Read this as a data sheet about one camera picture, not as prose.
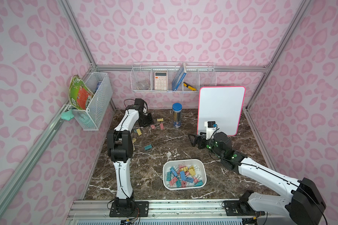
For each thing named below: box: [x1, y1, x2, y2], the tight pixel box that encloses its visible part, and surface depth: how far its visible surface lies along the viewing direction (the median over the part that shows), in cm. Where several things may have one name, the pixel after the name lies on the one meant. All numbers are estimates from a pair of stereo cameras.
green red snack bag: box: [68, 74, 94, 111], surface depth 74 cm
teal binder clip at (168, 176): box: [166, 171, 172, 182], surface depth 84 cm
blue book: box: [171, 62, 187, 91], surface depth 90 cm
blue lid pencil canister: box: [171, 102, 183, 128], surface depth 98 cm
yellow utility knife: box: [183, 82, 197, 91], surface depth 99 cm
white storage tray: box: [162, 158, 208, 191], surface depth 83 cm
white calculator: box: [154, 71, 168, 91], surface depth 97 cm
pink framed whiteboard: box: [196, 86, 246, 136], surface depth 91 cm
